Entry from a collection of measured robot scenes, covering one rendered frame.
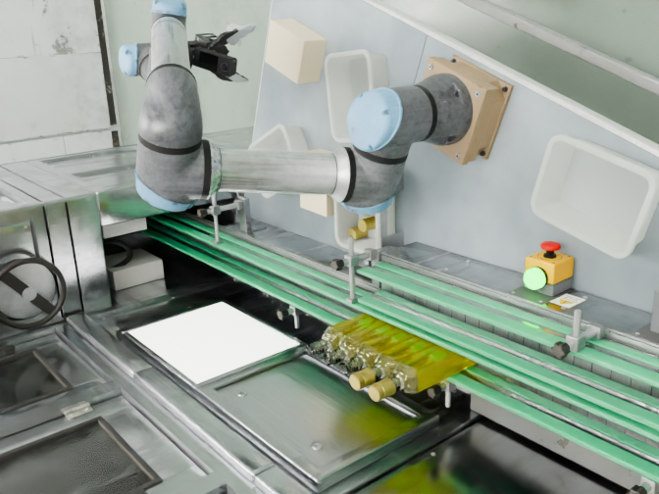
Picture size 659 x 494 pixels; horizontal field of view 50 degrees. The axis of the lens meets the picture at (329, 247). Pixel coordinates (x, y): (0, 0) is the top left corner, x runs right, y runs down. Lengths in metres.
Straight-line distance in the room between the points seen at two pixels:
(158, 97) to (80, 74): 3.82
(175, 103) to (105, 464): 0.78
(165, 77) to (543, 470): 1.04
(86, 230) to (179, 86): 1.01
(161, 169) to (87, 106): 3.83
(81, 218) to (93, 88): 2.98
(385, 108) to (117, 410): 0.96
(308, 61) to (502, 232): 0.72
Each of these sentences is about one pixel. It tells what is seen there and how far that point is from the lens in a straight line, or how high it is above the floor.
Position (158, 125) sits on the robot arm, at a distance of 1.28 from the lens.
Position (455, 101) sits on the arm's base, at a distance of 1.47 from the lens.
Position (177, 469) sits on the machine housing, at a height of 1.47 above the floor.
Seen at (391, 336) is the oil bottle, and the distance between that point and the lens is 1.57.
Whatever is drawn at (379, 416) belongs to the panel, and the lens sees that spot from 1.58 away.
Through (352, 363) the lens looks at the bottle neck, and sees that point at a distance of 1.50.
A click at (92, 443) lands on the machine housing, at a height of 1.57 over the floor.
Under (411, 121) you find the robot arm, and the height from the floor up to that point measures 1.00.
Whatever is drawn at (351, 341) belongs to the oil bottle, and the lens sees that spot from 1.56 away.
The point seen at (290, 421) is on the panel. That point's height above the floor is 1.23.
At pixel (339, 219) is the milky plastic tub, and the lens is 1.88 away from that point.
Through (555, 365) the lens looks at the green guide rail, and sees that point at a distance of 1.42.
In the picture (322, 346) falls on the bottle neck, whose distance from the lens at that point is 1.58.
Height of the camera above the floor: 1.98
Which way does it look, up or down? 36 degrees down
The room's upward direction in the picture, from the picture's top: 106 degrees counter-clockwise
